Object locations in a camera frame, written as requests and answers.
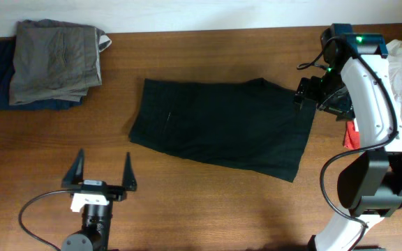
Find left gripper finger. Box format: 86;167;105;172
121;152;137;192
61;149;84;187

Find black shorts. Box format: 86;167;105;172
129;78;315;182

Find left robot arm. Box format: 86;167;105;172
61;150;137;251

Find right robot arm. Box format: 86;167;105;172
294;24;402;251

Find red cloth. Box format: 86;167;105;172
343;121;360;150

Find grey folded trousers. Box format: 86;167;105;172
9;19;112;105

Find navy folded garment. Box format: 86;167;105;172
0;40;82;111

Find left black cable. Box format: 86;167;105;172
17;189;80;251

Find black cable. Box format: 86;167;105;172
17;189;80;251
297;36;399;251

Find right black cable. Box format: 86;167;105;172
297;36;399;251

